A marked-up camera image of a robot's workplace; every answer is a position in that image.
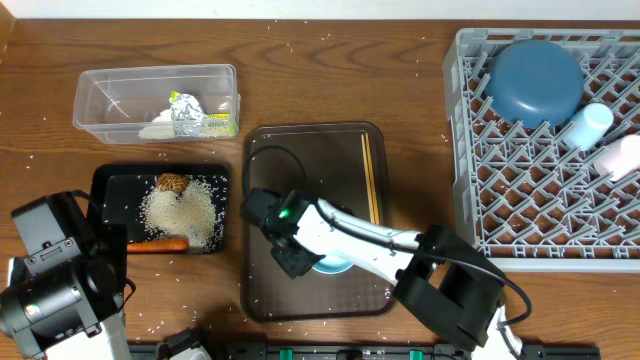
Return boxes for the grey dishwasher rack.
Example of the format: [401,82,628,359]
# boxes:
[443,28,639,273]

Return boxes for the clear plastic bin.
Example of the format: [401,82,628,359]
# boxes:
[72,64,240,144]

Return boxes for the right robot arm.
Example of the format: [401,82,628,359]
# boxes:
[241,188,524,359]

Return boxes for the dark brown serving tray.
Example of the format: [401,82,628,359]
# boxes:
[241,122,394,322]

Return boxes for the light blue bowl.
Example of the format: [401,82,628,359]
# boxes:
[313,255,353,275]

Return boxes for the brown dried mushroom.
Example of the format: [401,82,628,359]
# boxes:
[155,173,191,194]

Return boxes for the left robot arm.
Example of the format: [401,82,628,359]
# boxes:
[1,190,216,360]

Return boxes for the dark blue plate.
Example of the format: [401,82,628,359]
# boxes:
[484,40,584,129]

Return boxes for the light blue plastic cup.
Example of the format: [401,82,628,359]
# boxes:
[564,103,614,151]

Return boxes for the pile of rice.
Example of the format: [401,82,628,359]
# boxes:
[138,178,226,253]

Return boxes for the black waste tray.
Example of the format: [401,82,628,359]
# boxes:
[89,163,230,253]

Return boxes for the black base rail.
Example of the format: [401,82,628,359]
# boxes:
[197,342,601,360]

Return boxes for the orange carrot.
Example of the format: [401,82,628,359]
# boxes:
[127,238,189,254]

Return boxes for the white napkin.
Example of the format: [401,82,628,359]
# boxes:
[138,109,175,140]

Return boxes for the yellow green snack wrapper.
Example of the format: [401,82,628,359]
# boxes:
[191,105,237,138]

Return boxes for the aluminium foil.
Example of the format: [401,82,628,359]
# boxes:
[169,91,206,137]

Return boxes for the white plastic cup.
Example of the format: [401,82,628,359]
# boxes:
[594,135,639,182]

